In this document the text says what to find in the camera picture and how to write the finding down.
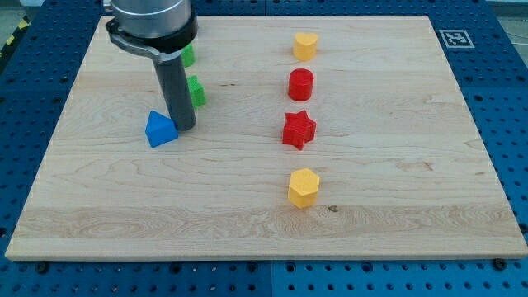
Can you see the green circle block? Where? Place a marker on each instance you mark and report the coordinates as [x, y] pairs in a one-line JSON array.
[[188, 56]]

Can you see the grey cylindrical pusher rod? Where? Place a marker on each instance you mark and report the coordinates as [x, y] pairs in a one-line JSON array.
[[172, 80]]

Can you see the blue triangle block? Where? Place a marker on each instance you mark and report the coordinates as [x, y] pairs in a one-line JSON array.
[[160, 129]]

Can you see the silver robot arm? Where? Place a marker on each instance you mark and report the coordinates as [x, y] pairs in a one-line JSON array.
[[159, 30]]

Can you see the white fiducial marker tag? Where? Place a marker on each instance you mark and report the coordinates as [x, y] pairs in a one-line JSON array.
[[456, 39]]

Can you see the red cylinder block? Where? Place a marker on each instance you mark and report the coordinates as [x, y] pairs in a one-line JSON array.
[[301, 82]]

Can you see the yellow hexagon block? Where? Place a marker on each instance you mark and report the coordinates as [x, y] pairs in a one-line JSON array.
[[303, 188]]

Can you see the green star block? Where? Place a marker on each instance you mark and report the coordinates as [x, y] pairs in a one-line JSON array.
[[197, 91]]

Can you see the wooden board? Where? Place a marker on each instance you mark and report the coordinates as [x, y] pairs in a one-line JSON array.
[[403, 171]]

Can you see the yellow heart block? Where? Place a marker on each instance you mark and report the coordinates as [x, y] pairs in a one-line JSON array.
[[305, 46]]

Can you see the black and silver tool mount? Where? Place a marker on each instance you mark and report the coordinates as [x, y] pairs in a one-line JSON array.
[[153, 48]]

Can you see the red star block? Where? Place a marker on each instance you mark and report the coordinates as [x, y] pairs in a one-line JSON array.
[[298, 129]]

